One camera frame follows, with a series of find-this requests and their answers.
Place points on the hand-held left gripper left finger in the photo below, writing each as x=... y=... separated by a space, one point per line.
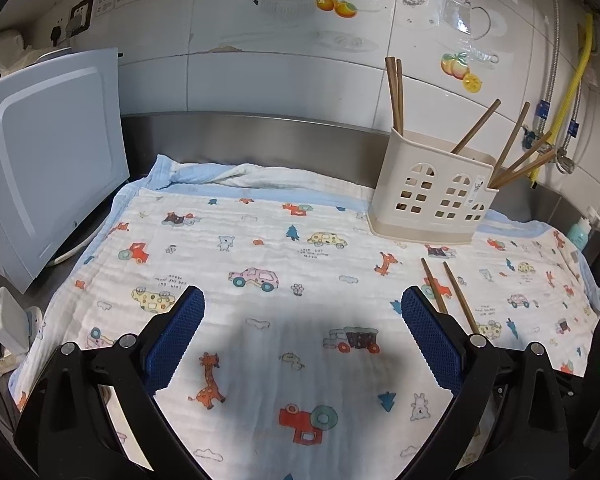
x=177 y=340

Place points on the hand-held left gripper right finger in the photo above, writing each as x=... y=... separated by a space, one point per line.
x=430 y=340

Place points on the cream plastic utensil holder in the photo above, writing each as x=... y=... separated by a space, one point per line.
x=430 y=200

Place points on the brown wooden chopstick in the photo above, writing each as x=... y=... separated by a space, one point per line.
x=391 y=95
x=511 y=137
x=522 y=156
x=527 y=168
x=434 y=285
x=460 y=297
x=476 y=126
x=400 y=97

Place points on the teal pump bottle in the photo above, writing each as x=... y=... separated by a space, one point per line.
x=579 y=231

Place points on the printed cartoon blanket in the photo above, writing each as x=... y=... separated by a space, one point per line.
x=290 y=240

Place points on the white power adapter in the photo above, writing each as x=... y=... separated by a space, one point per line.
x=10 y=317

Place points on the white microwave oven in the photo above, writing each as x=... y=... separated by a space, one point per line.
x=50 y=160

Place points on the dark wall socket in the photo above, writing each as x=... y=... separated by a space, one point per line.
x=80 y=19

